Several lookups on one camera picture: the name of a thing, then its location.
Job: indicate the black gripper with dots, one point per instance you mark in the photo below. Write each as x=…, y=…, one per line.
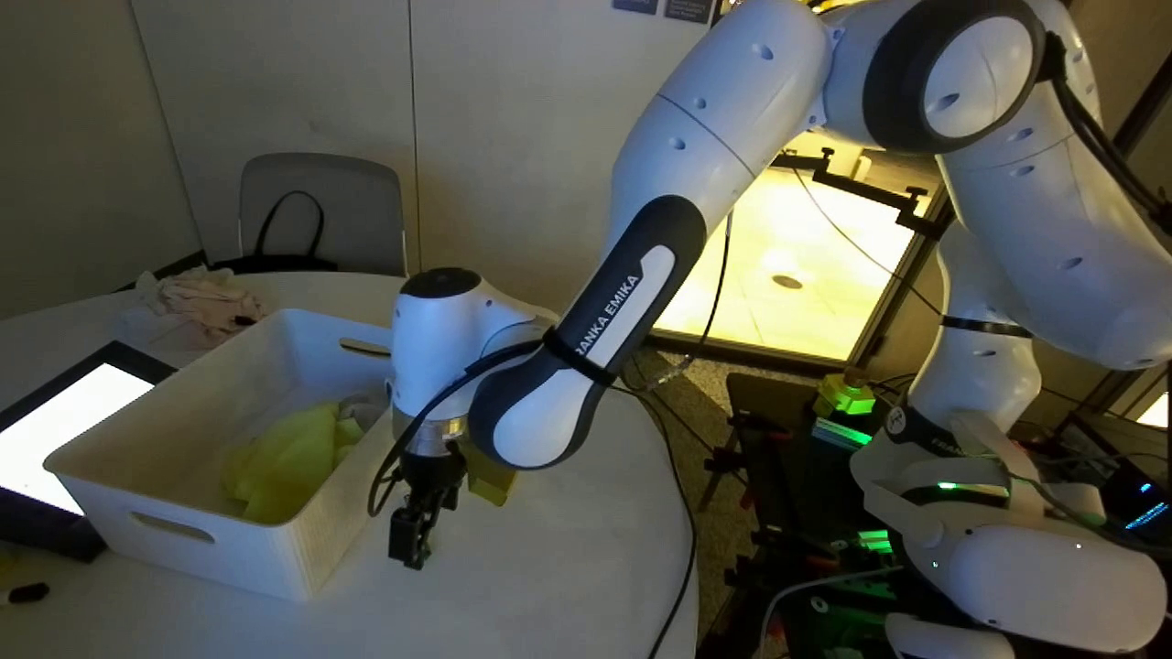
x=435, y=483

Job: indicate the small black object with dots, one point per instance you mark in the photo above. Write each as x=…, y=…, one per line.
x=26, y=591

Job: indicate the pink crumpled cloth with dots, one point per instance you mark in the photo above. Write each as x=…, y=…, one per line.
x=208, y=298

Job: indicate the black equipment cart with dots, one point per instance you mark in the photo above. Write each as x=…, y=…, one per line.
x=792, y=516

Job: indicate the bright yellow towel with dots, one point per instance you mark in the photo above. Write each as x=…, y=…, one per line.
x=286, y=464

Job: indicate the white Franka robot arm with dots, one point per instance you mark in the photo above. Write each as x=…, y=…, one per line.
x=1038, y=223

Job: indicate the grey chair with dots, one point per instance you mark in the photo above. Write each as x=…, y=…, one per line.
x=354, y=207

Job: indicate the white plastic basket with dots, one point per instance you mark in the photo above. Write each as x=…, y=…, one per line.
x=186, y=535

